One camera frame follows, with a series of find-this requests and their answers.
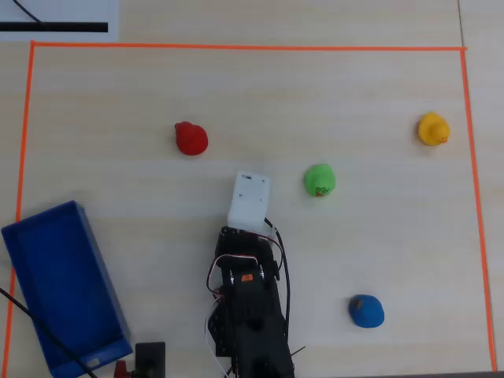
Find blue plastic box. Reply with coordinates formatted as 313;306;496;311
1;199;134;378

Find red clamp handle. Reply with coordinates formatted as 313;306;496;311
113;359;137;378

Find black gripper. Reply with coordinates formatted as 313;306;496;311
215;226;280;283

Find black table clamp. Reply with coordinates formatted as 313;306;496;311
135;341;167;378

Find red white servo wire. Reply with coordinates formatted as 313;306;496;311
204;224;285;378

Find blue rubber duck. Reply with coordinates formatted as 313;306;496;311
347;294;385;329

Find white gripper camera mount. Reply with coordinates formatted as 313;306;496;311
227;170;272;234

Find white paper with black bar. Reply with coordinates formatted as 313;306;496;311
0;0;120;43

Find orange tape strip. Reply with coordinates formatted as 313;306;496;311
1;41;37;378
459;47;498;373
30;40;469;53

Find black camera cable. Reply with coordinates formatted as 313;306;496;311
263;216;293;355

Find yellow rubber duck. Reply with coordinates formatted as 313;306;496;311
417;112;450;147

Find red rubber duck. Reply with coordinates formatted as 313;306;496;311
174;120;209;156

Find green rubber duck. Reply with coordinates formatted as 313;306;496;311
303;163;337;198

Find long black cable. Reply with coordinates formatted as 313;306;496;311
0;287;99;378

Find thin black cable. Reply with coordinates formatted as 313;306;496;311
13;0;47;28

